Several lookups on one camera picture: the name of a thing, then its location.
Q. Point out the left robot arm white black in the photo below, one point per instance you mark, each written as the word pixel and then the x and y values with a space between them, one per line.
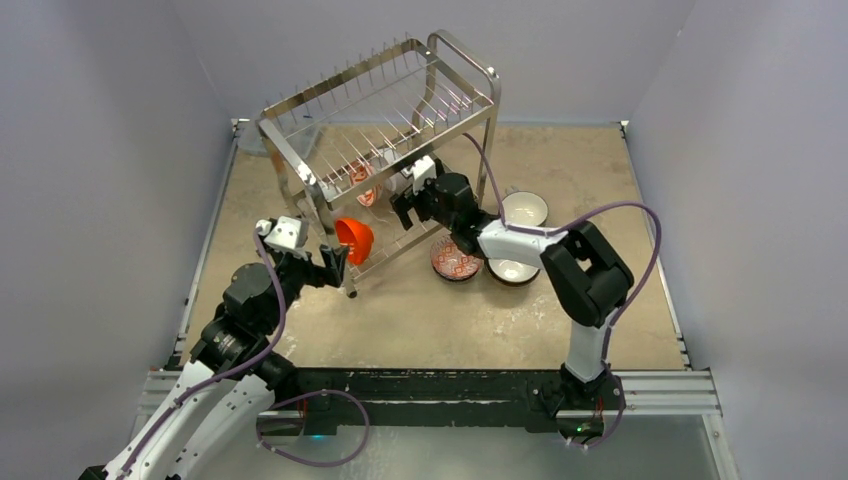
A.
pixel 233 372

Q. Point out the orange diamond pattern bowl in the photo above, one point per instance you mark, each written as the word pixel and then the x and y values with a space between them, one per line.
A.
pixel 450 263

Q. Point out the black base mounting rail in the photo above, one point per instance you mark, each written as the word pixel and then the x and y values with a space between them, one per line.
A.
pixel 321 399

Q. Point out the white bowl red patterned outside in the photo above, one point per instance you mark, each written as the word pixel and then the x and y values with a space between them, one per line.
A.
pixel 398 181

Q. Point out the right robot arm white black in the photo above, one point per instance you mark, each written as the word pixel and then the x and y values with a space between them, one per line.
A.
pixel 590 279

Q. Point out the stainless steel dish rack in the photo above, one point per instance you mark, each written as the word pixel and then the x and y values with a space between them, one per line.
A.
pixel 414 96

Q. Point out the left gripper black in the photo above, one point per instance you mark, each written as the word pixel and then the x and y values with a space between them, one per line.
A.
pixel 318 274

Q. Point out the white bowl brown outside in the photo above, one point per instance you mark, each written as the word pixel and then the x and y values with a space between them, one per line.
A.
pixel 511 273

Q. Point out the white bowl teal outside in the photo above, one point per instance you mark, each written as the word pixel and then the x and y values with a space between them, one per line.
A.
pixel 525 208

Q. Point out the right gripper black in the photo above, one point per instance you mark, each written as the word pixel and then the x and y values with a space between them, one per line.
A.
pixel 419 201

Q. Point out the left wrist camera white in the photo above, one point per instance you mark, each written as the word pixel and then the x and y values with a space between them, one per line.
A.
pixel 286 235

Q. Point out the orange white floral bowl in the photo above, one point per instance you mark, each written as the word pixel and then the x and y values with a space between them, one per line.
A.
pixel 362 171

